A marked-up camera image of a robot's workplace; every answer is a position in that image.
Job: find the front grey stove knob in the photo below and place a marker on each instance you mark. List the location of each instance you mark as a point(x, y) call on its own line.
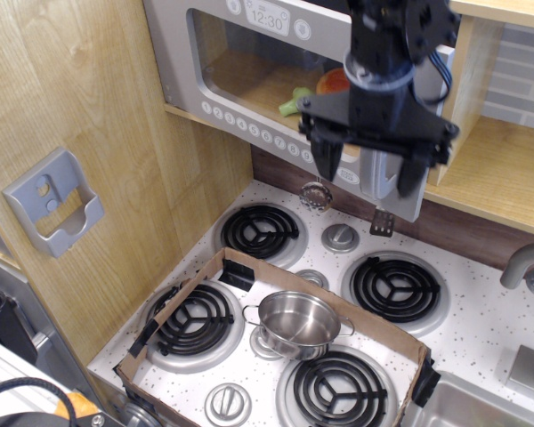
point(228, 404)

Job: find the back right black burner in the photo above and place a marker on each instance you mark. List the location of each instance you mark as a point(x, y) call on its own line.
point(396, 287)

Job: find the back left black burner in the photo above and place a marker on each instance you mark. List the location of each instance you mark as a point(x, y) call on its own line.
point(262, 231)

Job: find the orange toy pepper half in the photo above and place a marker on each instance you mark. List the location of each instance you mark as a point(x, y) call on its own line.
point(333, 81)

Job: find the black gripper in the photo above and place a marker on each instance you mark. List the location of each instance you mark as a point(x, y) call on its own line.
point(395, 123)

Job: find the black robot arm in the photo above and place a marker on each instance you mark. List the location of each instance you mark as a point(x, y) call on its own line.
point(390, 38)

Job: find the grey wall phone holder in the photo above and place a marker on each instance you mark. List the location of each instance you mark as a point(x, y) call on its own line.
point(42, 190)

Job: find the wooden shelf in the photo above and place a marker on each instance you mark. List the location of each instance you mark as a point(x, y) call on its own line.
point(491, 176)

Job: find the steel sink basin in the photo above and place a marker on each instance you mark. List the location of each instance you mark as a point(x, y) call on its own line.
point(456, 402)

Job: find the front left black burner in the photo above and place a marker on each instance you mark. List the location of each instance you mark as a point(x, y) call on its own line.
point(203, 321)

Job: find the middle grey stove knob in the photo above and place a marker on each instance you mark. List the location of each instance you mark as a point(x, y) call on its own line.
point(315, 277)

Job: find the hanging metal spatula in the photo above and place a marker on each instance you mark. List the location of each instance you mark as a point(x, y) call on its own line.
point(382, 223)

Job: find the front right black burner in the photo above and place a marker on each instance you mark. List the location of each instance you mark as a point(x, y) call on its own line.
point(339, 389)

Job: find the brown cardboard barrier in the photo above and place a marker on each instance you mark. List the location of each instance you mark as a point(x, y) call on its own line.
point(175, 388)

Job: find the black burner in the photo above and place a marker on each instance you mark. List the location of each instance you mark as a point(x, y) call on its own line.
point(339, 389)
point(203, 321)
point(396, 287)
point(262, 231)

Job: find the grey stove knob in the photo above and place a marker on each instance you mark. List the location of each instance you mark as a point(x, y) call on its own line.
point(340, 238)
point(315, 277)
point(228, 404)

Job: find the stainless steel pot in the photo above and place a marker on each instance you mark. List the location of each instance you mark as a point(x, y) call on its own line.
point(294, 325)

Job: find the grey toy faucet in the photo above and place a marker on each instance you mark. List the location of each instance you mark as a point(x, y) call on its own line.
point(520, 267)

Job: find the green toy broccoli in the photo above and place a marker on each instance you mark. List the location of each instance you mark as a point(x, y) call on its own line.
point(289, 108)

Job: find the hanging metal strainer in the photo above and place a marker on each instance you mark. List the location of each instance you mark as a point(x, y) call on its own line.
point(315, 196)

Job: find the back grey stove knob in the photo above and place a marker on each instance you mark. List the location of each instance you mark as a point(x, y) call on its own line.
point(340, 238)

